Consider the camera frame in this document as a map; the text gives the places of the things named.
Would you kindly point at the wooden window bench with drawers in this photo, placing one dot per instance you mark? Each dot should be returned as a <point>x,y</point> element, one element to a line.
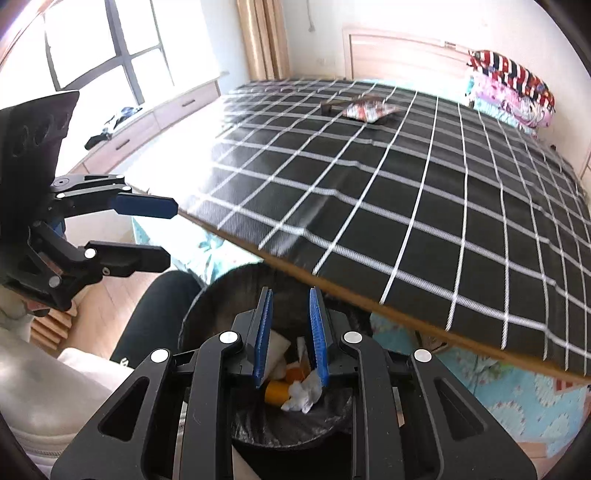
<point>152,120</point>

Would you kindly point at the small orange item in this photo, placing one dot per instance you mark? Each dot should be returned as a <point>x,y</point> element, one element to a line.
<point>295,373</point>

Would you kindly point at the window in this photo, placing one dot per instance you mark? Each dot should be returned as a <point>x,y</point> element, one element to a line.
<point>138,27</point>

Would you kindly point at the white tissue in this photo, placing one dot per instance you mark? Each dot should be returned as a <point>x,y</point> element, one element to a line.
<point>302,394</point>

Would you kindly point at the person's black trouser leg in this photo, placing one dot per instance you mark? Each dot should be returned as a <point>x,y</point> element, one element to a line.
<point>152,314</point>

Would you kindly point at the beige curtain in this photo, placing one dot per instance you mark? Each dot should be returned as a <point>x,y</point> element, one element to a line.
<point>263,37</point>

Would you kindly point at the person's light grey jacket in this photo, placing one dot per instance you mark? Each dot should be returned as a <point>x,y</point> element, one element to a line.
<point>55,401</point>

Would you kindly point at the colourful snack packet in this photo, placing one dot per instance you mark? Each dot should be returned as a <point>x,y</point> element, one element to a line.
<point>371,111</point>

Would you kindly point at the turquoise patterned bedsheet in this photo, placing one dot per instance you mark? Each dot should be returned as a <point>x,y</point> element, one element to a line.
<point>485,392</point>

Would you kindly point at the black trash bin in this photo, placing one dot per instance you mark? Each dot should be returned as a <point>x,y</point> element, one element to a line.
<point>217,295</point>

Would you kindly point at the black checked cloth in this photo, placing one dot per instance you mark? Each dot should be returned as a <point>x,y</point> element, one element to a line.
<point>415,230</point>

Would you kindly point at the person's left forearm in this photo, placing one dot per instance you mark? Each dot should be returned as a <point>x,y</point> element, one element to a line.
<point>11,314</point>

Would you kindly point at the dark clothing pile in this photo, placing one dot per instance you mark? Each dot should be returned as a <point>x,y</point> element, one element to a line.
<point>121,114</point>

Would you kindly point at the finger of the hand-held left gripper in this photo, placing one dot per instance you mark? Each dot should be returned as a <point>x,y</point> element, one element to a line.
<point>129,259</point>
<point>143,206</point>

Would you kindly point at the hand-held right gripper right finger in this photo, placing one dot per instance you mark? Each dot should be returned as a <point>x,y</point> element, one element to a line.
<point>319,341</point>

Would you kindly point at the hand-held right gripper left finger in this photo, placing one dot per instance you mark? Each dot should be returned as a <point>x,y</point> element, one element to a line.
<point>261,341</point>

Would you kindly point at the wooden stool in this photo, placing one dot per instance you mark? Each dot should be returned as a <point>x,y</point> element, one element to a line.
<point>51,330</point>

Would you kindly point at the pink printed quilt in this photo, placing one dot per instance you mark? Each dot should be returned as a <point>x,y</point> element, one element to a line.
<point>503,99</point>

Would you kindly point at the dark brown bar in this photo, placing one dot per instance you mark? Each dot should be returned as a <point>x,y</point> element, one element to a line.
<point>330,107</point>

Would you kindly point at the yellow tape roll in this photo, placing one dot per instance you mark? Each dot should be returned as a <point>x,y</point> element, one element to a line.
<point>276,393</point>

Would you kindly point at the wooden headboard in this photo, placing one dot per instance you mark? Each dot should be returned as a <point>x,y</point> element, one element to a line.
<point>397,55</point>

